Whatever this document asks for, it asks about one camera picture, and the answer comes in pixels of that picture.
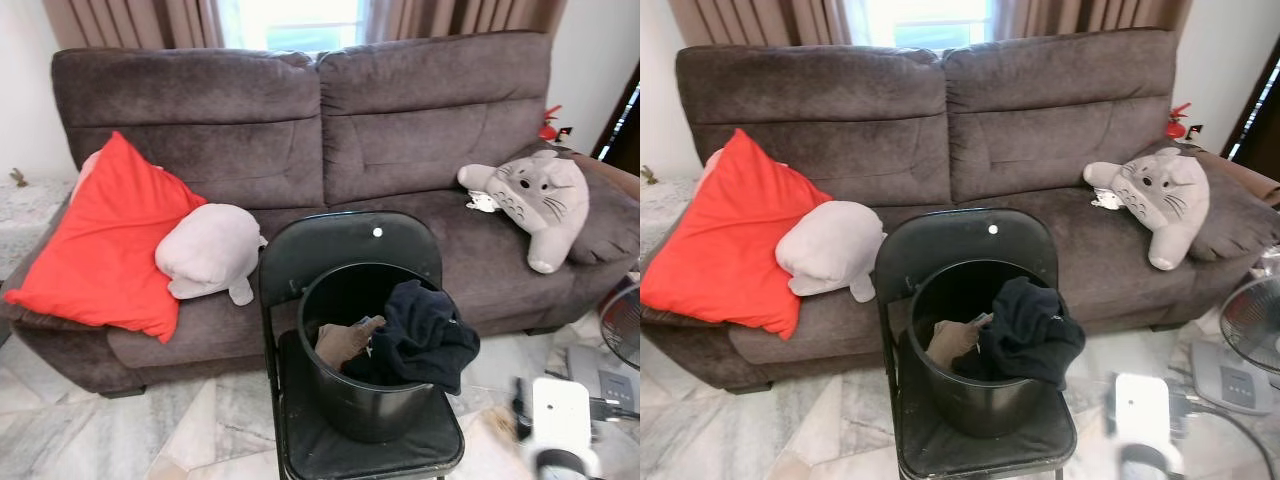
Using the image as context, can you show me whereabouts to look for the grey Totoro plush toy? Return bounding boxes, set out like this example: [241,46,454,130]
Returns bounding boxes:
[457,148,591,274]
[1082,145,1211,271]

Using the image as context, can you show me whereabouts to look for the navy blue garment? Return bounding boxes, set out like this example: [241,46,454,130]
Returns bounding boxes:
[950,276,1088,391]
[345,280,481,396]

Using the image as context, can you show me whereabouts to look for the grey standing fan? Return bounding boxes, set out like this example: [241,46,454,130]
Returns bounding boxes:
[565,283,641,413]
[1188,275,1280,416]

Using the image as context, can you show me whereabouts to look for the black plastic bucket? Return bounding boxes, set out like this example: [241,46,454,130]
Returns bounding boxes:
[907,258,1061,439]
[297,262,451,444]

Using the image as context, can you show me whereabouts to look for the red fire extinguisher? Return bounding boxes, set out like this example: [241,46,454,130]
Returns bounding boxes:
[538,105,574,143]
[1165,102,1204,141]

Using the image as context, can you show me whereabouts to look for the lace covered side table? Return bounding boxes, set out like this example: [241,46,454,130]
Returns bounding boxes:
[0,170,66,281]
[640,170,691,241]

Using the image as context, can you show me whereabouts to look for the brown fabric sofa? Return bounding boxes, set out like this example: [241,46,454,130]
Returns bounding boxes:
[0,30,641,396]
[640,28,1280,393]

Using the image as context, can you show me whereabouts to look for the bright window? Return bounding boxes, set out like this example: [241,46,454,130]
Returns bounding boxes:
[845,0,1001,49]
[215,0,371,53]

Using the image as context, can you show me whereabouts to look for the brown window curtain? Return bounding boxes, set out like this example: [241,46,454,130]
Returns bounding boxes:
[40,0,226,51]
[668,0,851,46]
[360,0,566,41]
[990,0,1196,39]

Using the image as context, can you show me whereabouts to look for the light grey plush pillow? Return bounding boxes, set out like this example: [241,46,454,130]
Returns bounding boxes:
[775,200,888,304]
[155,203,269,306]

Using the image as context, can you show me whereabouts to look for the red square pillow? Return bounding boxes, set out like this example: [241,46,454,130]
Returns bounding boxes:
[3,130,208,344]
[640,128,833,341]

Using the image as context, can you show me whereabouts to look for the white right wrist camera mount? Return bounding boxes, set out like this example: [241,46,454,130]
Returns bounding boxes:
[530,378,593,466]
[1112,372,1173,456]

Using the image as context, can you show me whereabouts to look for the brown cloth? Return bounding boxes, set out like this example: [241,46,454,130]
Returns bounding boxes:
[315,315,386,373]
[925,312,996,369]

